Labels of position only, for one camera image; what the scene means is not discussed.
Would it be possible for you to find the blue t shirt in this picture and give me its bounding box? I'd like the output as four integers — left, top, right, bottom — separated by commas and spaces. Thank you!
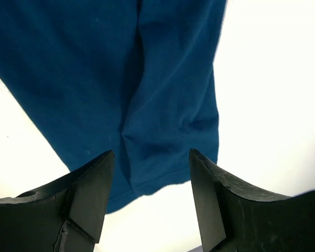
0, 1, 226, 213

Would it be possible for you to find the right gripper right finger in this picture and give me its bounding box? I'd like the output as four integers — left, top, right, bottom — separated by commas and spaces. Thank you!
189, 149, 315, 252

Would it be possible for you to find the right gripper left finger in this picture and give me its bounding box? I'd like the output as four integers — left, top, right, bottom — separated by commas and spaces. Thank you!
0, 151, 114, 252

